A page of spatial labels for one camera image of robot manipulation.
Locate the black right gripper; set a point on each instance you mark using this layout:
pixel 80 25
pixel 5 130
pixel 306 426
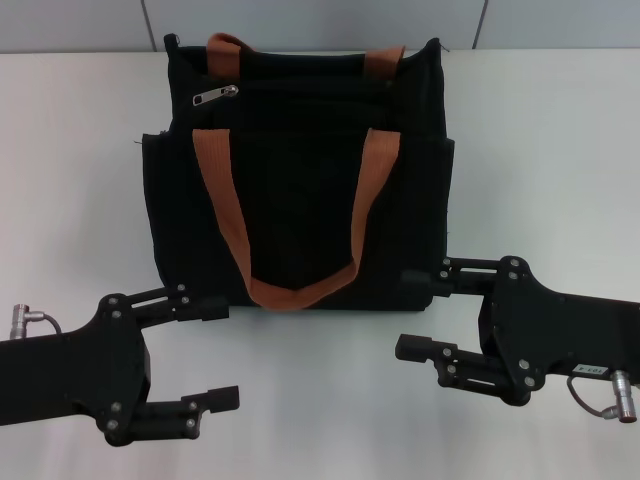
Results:
pixel 560 335

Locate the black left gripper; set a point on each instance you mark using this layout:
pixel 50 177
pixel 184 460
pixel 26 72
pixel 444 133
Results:
pixel 75 370

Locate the silver zipper pull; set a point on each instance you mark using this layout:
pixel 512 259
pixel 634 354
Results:
pixel 215 95

